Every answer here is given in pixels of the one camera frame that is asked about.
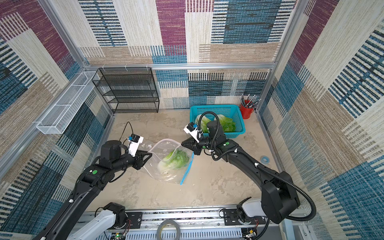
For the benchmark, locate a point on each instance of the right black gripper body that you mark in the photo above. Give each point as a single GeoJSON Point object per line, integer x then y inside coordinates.
{"type": "Point", "coordinates": [195, 144]}

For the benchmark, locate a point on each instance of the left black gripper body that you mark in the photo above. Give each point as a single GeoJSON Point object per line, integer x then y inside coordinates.
{"type": "Point", "coordinates": [138, 161]}

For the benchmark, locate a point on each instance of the clear blue-zip bag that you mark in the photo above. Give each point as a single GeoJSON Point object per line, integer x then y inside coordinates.
{"type": "Point", "coordinates": [160, 150]}

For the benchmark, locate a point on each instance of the chinese cabbage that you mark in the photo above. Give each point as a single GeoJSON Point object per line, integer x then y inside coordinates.
{"type": "Point", "coordinates": [202, 123]}
{"type": "Point", "coordinates": [227, 124]}

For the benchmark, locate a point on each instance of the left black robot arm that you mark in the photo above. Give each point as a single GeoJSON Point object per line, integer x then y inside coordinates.
{"type": "Point", "coordinates": [114, 158]}

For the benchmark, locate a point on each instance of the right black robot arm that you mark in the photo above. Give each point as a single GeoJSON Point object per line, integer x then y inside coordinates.
{"type": "Point", "coordinates": [280, 196]}

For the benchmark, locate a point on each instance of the teal plastic basket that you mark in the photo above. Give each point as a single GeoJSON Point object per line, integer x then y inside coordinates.
{"type": "Point", "coordinates": [230, 111]}

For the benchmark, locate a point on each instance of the red utensil cup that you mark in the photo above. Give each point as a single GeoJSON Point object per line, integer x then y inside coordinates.
{"type": "Point", "coordinates": [246, 110]}

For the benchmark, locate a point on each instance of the metal utensils in cup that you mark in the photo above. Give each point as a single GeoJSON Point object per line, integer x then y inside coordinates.
{"type": "Point", "coordinates": [255, 99]}

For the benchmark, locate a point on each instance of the blue tape roll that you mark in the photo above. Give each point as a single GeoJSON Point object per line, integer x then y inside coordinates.
{"type": "Point", "coordinates": [265, 160]}

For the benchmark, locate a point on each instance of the grey tape roll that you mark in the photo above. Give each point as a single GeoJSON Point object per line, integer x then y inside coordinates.
{"type": "Point", "coordinates": [168, 229]}

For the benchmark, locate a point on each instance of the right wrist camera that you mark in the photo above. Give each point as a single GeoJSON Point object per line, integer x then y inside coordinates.
{"type": "Point", "coordinates": [195, 131]}

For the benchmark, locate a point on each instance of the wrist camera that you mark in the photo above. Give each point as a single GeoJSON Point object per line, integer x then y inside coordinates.
{"type": "Point", "coordinates": [195, 131]}
{"type": "Point", "coordinates": [135, 141]}

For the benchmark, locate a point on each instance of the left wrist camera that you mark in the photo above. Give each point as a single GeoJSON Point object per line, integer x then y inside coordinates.
{"type": "Point", "coordinates": [135, 141]}

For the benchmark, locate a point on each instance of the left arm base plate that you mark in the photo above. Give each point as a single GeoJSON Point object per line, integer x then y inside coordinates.
{"type": "Point", "coordinates": [129, 220]}

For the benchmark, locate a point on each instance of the black wire shelf rack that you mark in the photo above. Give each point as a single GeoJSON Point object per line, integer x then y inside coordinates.
{"type": "Point", "coordinates": [128, 90]}

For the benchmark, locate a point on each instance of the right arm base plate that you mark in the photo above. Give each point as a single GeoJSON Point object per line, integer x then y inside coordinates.
{"type": "Point", "coordinates": [234, 217]}

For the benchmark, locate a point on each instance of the white mesh wall basket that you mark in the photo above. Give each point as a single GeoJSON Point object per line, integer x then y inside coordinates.
{"type": "Point", "coordinates": [58, 118]}

